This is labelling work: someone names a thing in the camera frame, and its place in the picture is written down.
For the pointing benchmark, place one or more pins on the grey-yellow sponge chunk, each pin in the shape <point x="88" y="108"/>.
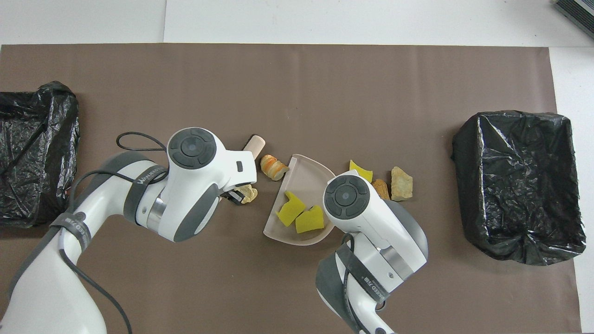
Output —
<point x="401" y="184"/>

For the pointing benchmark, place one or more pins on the brown bread chunk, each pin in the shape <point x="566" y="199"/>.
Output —
<point x="380" y="189"/>

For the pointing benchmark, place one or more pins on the pink plastic dustpan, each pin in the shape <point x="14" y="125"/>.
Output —
<point x="301" y="181"/>

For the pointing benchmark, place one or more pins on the lumpy yellow sponge piece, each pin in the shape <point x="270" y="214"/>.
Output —
<point x="290" y="211"/>

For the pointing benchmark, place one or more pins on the pale yellow piece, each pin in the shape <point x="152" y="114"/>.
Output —
<point x="249" y="194"/>

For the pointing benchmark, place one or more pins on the orange striped croissant piece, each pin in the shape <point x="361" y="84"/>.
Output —
<point x="274" y="168"/>

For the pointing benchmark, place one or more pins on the brown paper table mat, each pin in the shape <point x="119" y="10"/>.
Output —
<point x="325" y="93"/>

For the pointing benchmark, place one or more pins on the dark grey ribbed device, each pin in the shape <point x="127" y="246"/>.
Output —
<point x="577" y="14"/>

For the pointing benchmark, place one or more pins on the yellow sponge wedge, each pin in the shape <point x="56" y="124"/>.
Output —
<point x="361" y="171"/>

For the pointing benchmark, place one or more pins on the beige brush black bristles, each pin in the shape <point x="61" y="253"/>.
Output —
<point x="254" y="147"/>

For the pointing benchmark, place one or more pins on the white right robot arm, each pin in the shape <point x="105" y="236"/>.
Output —
<point x="371" y="222"/>

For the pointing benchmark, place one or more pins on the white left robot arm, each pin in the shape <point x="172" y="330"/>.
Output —
<point x="195" y="185"/>

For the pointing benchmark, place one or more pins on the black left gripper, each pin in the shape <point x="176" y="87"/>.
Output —
<point x="233" y="195"/>

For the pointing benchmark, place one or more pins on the bin with black bag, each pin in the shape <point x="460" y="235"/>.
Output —
<point x="519" y="185"/>
<point x="32" y="153"/>

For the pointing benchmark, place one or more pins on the notched yellow sponge piece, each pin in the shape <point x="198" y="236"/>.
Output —
<point x="311" y="221"/>

